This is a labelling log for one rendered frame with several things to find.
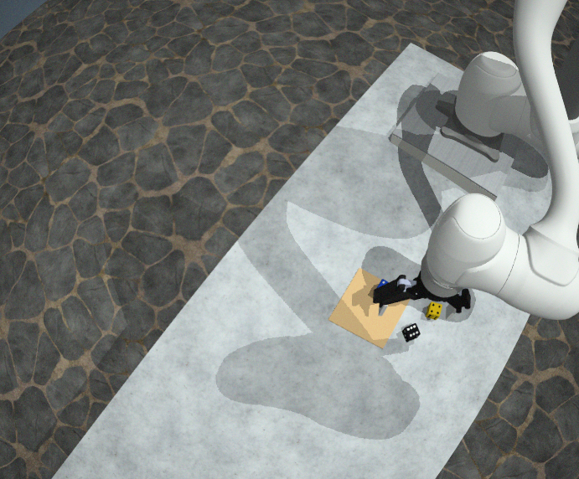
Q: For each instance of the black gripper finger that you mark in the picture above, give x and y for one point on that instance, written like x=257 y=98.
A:
x=456 y=304
x=392 y=290

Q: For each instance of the black die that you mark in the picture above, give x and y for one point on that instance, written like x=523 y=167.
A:
x=411 y=332

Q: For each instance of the yellow die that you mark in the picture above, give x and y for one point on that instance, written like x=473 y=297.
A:
x=434 y=310

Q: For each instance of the tan mat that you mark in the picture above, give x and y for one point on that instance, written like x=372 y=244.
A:
x=357 y=313

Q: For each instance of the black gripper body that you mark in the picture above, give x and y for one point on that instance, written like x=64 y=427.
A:
x=419 y=286

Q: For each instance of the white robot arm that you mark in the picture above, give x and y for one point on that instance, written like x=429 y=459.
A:
x=470 y=245

